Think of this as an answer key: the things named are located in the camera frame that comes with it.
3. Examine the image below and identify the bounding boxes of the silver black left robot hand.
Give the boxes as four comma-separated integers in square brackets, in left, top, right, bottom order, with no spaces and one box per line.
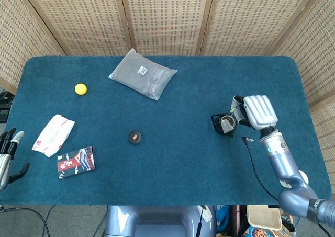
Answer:
[0,128,30,192]

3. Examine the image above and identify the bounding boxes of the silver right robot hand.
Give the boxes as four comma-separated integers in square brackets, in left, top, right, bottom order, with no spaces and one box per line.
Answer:
[231,95,279,132]

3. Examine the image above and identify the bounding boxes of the pyramid tea bag green tag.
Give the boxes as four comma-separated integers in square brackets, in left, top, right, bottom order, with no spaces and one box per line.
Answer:
[221,107,236,134]

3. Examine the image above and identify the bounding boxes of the small black round disc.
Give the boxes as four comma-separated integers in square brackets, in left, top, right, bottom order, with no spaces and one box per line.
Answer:
[127,130,143,145]

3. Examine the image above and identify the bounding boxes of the small black cup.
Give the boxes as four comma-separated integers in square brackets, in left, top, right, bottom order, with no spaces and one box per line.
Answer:
[211,112,238,138]

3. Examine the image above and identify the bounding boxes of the white tissue pack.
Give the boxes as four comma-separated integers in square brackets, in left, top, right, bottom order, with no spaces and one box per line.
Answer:
[31,114,75,159]

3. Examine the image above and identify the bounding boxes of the black equipment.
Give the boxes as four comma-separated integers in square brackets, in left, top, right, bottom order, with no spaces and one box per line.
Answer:
[0,89,13,122]

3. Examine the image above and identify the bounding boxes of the red blue printed box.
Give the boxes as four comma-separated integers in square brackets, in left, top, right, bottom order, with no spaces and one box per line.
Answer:
[56,146,96,179]

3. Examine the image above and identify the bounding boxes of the beige takeaway container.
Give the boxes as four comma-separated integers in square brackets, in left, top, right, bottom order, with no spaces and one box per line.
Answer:
[247,205,283,231]

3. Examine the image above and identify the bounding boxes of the blue table cloth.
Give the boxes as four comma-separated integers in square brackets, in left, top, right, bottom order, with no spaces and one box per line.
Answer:
[0,55,332,206]

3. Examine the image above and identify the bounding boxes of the yellow ball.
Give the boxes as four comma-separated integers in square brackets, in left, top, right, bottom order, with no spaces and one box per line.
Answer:
[74,83,88,96]

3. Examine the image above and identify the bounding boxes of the blue package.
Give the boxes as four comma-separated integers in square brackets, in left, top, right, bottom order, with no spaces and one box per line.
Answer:
[216,205,231,232]

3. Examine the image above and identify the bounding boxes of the grey plastic pouch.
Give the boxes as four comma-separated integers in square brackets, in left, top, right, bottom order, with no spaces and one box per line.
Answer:
[108,48,178,101]

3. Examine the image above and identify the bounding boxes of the cookie box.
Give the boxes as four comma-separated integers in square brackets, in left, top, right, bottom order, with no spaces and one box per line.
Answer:
[242,225,291,237]

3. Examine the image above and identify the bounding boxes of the woven wooden folding screen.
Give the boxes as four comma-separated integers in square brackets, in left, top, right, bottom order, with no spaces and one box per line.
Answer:
[0,0,335,177]

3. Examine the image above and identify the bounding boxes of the blue-grey robot torso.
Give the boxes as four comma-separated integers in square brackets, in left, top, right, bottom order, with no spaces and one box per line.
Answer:
[104,205,218,237]

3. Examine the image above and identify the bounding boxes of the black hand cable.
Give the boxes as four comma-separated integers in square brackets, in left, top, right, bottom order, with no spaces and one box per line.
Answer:
[242,136,280,202]

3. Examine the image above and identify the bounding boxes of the black floor cable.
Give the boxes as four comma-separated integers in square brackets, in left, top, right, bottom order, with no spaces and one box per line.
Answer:
[0,207,50,237]

